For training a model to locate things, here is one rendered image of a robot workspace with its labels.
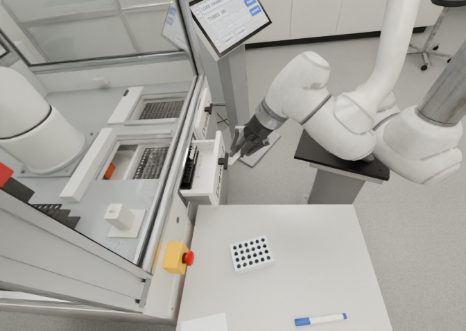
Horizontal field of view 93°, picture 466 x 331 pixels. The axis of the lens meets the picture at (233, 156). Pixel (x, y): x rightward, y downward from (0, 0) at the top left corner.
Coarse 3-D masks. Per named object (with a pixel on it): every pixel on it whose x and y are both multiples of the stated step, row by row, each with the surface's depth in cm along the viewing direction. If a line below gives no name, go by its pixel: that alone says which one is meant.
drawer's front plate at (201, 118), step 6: (204, 90) 109; (204, 96) 105; (204, 102) 103; (210, 102) 115; (204, 108) 102; (198, 114) 97; (204, 114) 102; (198, 120) 94; (204, 120) 102; (198, 126) 92; (198, 132) 94; (204, 132) 101; (198, 138) 97; (204, 138) 101
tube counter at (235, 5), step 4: (236, 0) 131; (240, 0) 132; (228, 4) 127; (232, 4) 129; (236, 4) 130; (240, 4) 132; (220, 8) 124; (224, 8) 126; (228, 8) 127; (232, 8) 129; (236, 8) 130; (224, 12) 125; (228, 12) 127
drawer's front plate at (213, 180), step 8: (216, 136) 87; (216, 144) 84; (216, 152) 81; (224, 152) 95; (216, 160) 79; (216, 168) 78; (216, 176) 78; (208, 184) 73; (216, 184) 77; (208, 192) 71; (216, 200) 77
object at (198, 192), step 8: (192, 144) 92; (200, 144) 92; (208, 144) 92; (200, 152) 95; (208, 152) 94; (208, 160) 91; (208, 168) 89; (200, 176) 87; (208, 176) 86; (200, 184) 84; (184, 192) 76; (192, 192) 75; (200, 192) 75; (192, 200) 79; (200, 200) 78; (208, 200) 78
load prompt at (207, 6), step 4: (212, 0) 122; (216, 0) 123; (220, 0) 125; (224, 0) 126; (228, 0) 128; (200, 4) 118; (204, 4) 119; (208, 4) 121; (212, 4) 122; (216, 4) 123; (220, 4) 124; (200, 8) 118; (204, 8) 119; (208, 8) 120; (212, 8) 122; (204, 12) 119
